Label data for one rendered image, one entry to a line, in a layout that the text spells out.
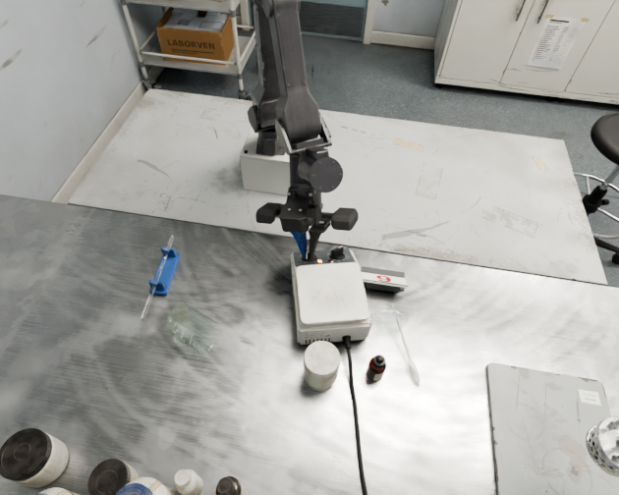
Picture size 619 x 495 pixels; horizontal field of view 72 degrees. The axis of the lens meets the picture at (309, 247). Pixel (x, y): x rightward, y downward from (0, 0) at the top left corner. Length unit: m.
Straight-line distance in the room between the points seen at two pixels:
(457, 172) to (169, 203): 0.71
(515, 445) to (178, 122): 1.08
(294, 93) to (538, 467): 0.70
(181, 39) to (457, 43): 1.68
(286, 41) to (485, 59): 2.48
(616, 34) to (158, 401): 3.05
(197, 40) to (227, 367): 2.31
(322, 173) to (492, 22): 2.44
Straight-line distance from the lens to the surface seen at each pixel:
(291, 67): 0.73
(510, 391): 0.84
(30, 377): 0.90
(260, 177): 1.00
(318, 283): 0.76
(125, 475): 0.72
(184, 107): 1.33
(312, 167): 0.67
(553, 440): 0.85
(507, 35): 3.08
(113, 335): 0.88
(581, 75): 3.33
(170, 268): 0.91
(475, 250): 0.99
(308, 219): 0.71
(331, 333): 0.76
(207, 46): 2.85
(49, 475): 0.80
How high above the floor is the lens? 1.63
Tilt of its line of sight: 53 degrees down
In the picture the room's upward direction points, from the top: 3 degrees clockwise
